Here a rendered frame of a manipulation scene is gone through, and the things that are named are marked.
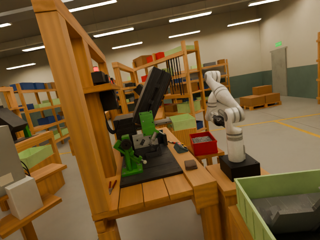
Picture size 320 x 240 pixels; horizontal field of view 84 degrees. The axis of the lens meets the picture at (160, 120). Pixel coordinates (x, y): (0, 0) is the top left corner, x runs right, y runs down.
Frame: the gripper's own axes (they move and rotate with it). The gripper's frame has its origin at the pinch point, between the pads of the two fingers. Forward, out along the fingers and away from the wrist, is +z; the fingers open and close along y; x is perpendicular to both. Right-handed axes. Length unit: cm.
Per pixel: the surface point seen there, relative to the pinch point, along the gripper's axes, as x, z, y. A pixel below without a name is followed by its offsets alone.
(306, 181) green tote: 0.2, 33.0, -35.4
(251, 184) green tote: -17.0, 31.4, -16.9
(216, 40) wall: 376, -919, -41
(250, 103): 142, -541, -247
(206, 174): -31.0, 11.2, -6.3
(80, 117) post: -39, 31, 69
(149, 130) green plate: -41, -36, 33
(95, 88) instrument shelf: -30, 1, 79
